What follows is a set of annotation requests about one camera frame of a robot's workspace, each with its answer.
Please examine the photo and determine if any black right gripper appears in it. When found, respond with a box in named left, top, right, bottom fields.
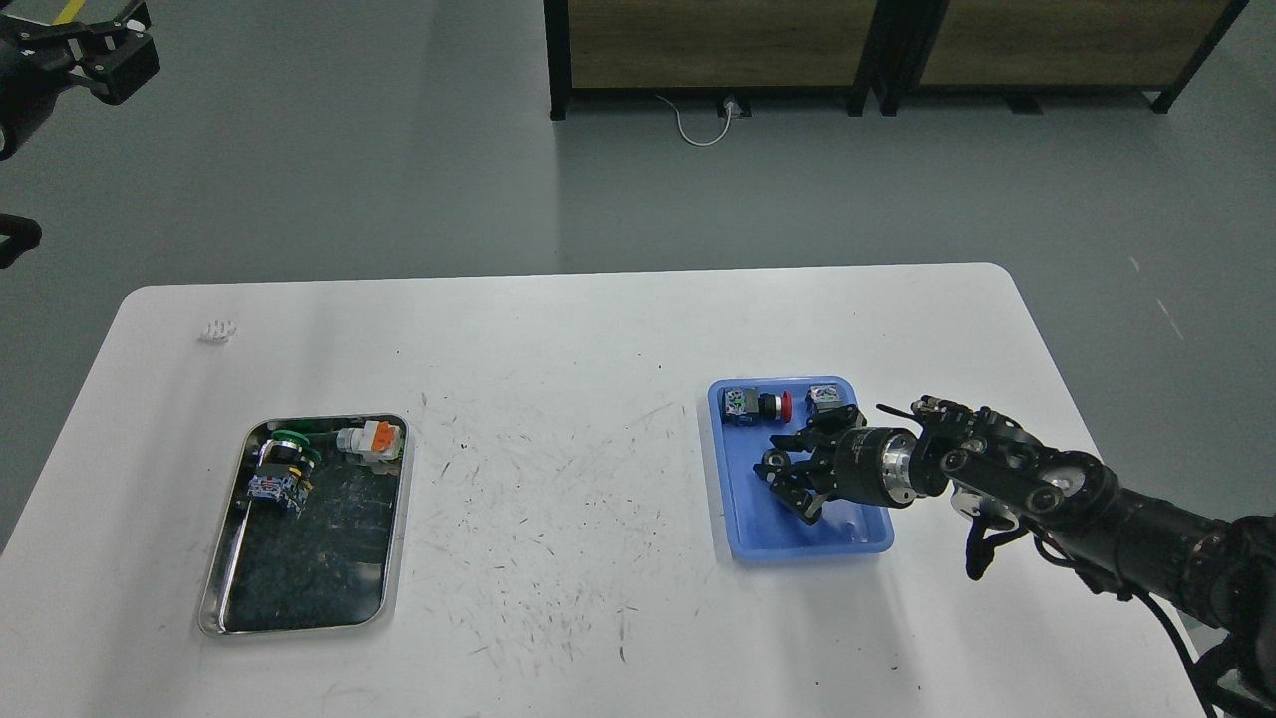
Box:
left=753, top=404, right=946, bottom=525

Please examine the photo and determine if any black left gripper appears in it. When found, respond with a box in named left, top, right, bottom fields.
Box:
left=1, top=1, right=160, bottom=161

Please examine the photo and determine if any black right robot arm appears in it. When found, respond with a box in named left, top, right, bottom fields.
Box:
left=754, top=397, right=1275, bottom=717

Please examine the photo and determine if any blue plastic tray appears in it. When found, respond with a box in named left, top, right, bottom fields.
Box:
left=706, top=374, right=896, bottom=562

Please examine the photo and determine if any silver metal tray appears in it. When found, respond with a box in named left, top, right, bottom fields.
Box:
left=197, top=413, right=412, bottom=636

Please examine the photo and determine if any small white plastic part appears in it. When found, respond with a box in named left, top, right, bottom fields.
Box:
left=197, top=321, right=239, bottom=346

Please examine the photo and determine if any yellow push button switch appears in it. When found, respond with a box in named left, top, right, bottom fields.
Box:
left=805, top=383, right=846, bottom=414

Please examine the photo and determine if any red push button switch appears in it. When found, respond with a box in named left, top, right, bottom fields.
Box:
left=718, top=386, right=794, bottom=426

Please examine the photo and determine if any white power cable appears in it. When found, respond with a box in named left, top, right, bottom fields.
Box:
left=655, top=94, right=746, bottom=148

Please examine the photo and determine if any wooden cabinet black frame left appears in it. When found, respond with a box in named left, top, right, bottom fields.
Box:
left=544, top=1, right=892, bottom=120

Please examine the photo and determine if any wooden cabinet black frame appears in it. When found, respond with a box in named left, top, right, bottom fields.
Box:
left=874, top=1, right=1247, bottom=117
left=544, top=1, right=892, bottom=120

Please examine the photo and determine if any orange white switch module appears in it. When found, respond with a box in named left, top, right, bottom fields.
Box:
left=334, top=420, right=404, bottom=467

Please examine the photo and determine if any wooden cabinet black frame right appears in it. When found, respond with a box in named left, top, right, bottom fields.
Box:
left=874, top=1, right=1247, bottom=117

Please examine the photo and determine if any green push button switch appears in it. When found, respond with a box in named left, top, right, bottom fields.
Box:
left=245, top=429, right=322, bottom=517

